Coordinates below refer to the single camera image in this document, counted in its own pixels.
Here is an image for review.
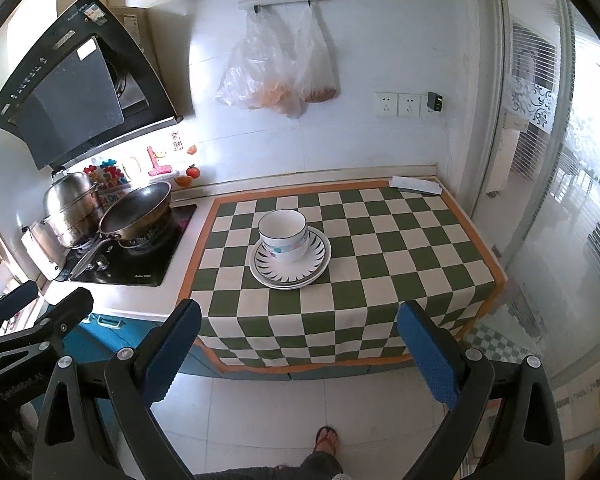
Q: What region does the dark frying pan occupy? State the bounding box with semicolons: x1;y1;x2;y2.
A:
70;181;173;281

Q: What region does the blue kitchen cabinet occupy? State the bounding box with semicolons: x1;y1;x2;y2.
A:
62;310;416;441

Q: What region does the plain white bowl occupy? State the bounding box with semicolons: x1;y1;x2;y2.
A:
258;210;309;252

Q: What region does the black glass cooktop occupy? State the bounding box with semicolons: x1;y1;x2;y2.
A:
65;202;199;288

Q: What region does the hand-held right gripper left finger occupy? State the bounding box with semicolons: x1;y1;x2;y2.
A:
32;298;202;480

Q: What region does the white plate with blue leaves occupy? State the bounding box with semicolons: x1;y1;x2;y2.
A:
253;230;327;285

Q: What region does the green and white checkered tablecloth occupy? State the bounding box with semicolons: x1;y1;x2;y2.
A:
177;177;506;373

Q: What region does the white plate with grey scroll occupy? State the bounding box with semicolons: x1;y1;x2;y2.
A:
250;227;332;291

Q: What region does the person's foot in sandal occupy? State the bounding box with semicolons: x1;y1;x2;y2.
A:
314;426;341;457

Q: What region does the white bowl with blue print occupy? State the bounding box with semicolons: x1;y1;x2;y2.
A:
261;240;309;262

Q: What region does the stainless steel steamer pot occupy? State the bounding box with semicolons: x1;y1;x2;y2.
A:
30;167;106;251

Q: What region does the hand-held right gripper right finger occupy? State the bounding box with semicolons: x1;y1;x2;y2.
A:
396;300;566;480

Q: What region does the clear plastic bag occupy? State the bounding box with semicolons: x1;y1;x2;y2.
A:
292;5;340;103
215;7;306;118

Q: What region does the colourful wall sticker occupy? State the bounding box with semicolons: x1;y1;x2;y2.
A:
82;157;131;191

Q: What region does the patterned glass sliding door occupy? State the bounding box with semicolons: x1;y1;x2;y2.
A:
495;0;600;461

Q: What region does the person's leg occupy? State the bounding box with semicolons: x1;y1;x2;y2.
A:
275;452;346;480

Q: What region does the white folded paper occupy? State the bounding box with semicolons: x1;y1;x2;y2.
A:
390;175;443;196

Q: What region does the black range hood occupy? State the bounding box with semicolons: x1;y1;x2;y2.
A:
0;0;183;171

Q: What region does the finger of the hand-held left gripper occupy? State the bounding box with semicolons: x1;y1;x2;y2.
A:
0;287;95;361
0;280;39;336

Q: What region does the pink wall sticker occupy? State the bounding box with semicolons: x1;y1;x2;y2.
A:
145;145;173;177

